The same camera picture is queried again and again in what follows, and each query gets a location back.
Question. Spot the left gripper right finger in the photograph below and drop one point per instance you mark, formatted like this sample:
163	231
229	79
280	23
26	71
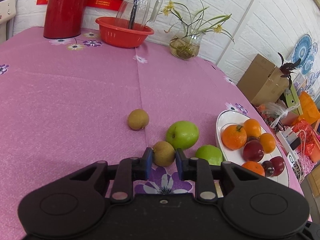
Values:
199	171

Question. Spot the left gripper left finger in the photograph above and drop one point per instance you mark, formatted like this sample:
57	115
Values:
126	172

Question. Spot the green apple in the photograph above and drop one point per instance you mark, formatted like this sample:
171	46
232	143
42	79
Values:
182	134
210	153

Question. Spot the brown kiwi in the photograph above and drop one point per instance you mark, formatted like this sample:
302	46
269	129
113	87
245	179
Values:
138	119
163	154

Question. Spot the orange tangerine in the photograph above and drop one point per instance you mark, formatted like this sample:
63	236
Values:
254	167

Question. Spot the dark red plum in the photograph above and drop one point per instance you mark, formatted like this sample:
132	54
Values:
253	151

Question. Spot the large orange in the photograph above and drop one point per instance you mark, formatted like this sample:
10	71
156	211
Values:
252	128

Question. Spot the small dark plum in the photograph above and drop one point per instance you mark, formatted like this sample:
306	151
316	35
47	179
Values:
268	168

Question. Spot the white plate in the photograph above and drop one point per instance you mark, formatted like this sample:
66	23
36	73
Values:
230	117

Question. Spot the tangerine with stem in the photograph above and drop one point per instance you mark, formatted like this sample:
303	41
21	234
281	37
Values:
234	137

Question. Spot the small orange kumquat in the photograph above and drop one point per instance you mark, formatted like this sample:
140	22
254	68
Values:
268	142

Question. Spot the pink floral tablecloth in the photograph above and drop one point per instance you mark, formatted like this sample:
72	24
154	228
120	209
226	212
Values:
64	110

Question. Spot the clear plastic bag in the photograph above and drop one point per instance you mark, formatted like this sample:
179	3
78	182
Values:
278	110

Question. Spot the white power strip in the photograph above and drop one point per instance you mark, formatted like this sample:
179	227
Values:
290	142

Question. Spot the cardboard box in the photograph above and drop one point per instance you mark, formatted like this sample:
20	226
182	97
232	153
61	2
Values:
262	82

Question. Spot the red plastic bag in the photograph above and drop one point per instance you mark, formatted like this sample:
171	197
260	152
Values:
309	139

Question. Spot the green box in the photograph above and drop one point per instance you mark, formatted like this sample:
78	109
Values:
292	100

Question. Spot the glass vase with plant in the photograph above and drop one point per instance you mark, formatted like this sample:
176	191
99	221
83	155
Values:
186	42

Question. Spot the orange plastic bag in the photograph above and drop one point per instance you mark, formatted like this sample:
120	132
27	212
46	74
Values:
310	111

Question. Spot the dark purple plant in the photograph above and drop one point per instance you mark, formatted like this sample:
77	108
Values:
288	68

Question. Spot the red plastic basket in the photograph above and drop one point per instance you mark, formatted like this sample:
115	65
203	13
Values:
119	36

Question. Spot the glass pitcher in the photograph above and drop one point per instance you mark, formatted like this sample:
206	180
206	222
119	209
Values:
135	14

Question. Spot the red thermos jug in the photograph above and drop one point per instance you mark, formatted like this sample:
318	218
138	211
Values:
63	18

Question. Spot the white water dispenser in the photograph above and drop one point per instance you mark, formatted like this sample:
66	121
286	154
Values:
8	11

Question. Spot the blue wall decorations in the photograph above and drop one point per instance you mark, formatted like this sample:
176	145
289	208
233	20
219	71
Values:
306	78

